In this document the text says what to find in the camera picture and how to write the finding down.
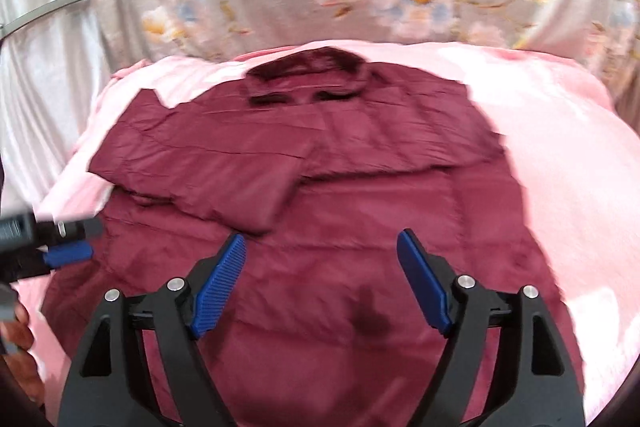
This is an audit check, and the curved metal bar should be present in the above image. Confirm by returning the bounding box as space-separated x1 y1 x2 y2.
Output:
0 0 92 40

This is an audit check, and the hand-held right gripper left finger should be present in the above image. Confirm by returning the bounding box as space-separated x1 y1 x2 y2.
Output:
57 233 248 427

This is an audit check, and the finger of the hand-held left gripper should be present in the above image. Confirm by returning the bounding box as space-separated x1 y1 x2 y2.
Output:
31 217 104 244
12 241 96 282

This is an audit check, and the pink printed blanket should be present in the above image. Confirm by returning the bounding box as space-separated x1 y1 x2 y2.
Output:
14 39 640 427

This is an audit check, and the silver satin cloth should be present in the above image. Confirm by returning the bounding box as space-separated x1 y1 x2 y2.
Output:
0 0 128 208

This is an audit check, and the maroon padded jacket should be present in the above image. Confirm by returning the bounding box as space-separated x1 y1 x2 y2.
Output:
40 47 587 427

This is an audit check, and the person's left hand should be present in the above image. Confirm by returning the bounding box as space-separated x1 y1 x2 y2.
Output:
0 301 47 408

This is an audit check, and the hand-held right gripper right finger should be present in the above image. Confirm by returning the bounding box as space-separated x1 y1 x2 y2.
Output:
396 228 587 427

